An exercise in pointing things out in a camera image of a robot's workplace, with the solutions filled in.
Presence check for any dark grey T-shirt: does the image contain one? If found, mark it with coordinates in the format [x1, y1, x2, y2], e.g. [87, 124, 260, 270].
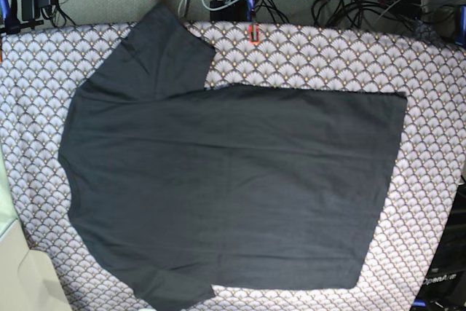
[58, 5, 407, 310]

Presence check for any orange table clamp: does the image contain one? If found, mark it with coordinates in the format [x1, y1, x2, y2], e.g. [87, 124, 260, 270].
[248, 23, 260, 45]

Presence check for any fan patterned tablecloth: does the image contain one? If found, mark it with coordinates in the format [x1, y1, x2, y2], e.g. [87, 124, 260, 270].
[1, 22, 465, 310]

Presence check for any blue clamp right edge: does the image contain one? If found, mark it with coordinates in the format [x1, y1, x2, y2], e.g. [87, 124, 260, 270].
[454, 5, 466, 47]

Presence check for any blue clamp edge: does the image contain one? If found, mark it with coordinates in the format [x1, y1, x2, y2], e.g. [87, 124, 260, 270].
[454, 5, 466, 47]
[1, 0, 44, 35]

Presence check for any blue clamp left edge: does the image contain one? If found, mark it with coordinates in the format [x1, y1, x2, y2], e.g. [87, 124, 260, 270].
[1, 0, 44, 35]

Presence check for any black OpenArm case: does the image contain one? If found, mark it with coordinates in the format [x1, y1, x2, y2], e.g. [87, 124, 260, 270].
[411, 184, 465, 310]

